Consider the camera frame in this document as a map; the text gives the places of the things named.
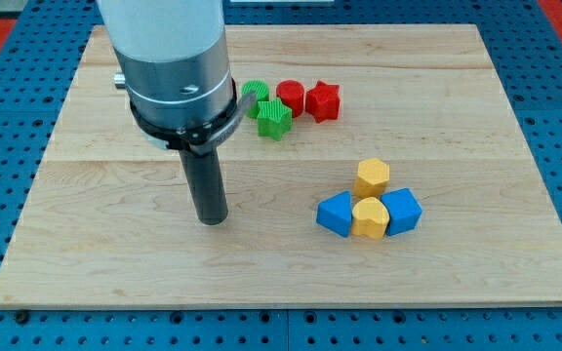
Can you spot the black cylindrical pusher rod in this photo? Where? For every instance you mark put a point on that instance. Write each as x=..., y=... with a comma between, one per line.
x=204, y=179

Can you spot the black clamp with grey strap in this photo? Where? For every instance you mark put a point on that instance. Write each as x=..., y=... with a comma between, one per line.
x=192, y=116

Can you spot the red star block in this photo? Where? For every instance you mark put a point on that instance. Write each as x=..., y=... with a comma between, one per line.
x=323, y=102

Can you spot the yellow hexagon block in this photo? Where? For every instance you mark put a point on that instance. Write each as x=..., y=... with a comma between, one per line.
x=372, y=178

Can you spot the yellow heart block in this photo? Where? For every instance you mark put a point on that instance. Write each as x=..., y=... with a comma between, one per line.
x=370, y=218

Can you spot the green cylinder block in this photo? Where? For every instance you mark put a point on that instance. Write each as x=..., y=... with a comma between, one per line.
x=261, y=90

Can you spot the blue cube block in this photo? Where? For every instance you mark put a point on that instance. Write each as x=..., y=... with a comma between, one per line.
x=404, y=211

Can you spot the red cylinder block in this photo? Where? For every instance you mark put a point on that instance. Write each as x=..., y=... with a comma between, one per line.
x=291, y=92

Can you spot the light wooden board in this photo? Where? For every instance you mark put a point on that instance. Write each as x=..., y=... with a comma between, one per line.
x=109, y=224

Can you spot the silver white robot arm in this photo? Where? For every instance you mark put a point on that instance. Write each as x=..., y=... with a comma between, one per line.
x=174, y=61

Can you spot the green star block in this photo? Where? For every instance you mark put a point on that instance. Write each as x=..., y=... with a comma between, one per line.
x=274, y=119

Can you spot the blue triangle block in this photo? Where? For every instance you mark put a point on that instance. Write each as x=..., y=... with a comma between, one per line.
x=335, y=214

